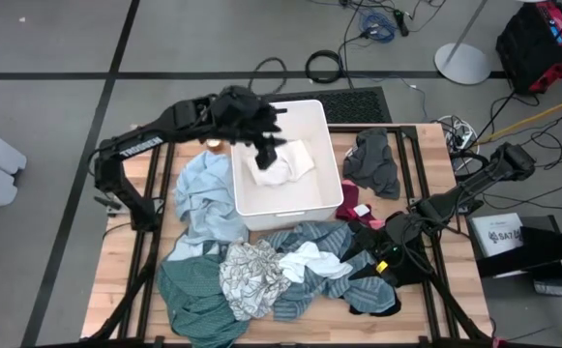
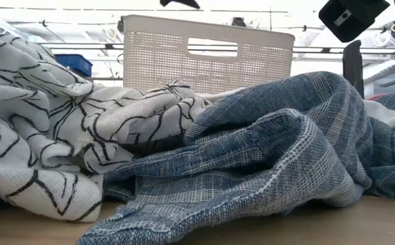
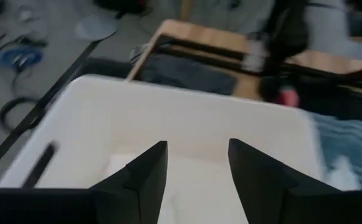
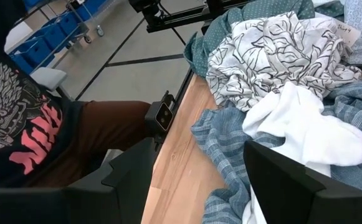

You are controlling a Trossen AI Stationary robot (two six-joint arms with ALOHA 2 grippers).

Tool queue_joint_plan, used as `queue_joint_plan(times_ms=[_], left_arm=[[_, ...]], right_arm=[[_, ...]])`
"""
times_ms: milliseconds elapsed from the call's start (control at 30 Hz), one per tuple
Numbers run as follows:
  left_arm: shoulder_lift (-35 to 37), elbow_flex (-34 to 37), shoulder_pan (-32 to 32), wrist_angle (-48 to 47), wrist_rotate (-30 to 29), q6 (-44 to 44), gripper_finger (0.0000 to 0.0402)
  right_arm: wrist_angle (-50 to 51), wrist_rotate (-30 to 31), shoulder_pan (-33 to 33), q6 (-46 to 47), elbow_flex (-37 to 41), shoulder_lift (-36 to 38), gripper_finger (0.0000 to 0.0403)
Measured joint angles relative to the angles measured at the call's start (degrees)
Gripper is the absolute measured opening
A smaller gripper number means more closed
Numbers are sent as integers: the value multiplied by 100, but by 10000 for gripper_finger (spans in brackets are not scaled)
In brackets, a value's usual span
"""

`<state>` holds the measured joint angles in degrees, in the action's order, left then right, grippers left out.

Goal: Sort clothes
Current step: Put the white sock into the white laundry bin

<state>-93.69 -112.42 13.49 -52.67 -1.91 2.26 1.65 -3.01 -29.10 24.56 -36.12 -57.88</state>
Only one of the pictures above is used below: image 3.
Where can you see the yellow pole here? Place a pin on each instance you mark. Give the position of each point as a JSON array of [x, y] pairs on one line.
[[186, 9]]

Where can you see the blue striped woven shirt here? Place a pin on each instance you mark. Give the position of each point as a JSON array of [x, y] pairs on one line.
[[349, 140]]

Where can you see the white perforated laundry basket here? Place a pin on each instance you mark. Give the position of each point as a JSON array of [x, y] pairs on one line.
[[168, 118]]

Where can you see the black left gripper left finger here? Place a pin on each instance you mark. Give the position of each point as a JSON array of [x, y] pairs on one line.
[[143, 193]]

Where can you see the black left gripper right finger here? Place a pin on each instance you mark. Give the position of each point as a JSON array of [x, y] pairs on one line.
[[271, 193]]

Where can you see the maroon garment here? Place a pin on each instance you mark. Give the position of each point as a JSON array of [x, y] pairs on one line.
[[288, 99]]

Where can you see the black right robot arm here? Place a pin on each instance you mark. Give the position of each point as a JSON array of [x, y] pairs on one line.
[[285, 31]]

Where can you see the dark grey garment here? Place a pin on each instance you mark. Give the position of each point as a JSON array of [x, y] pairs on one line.
[[187, 73]]

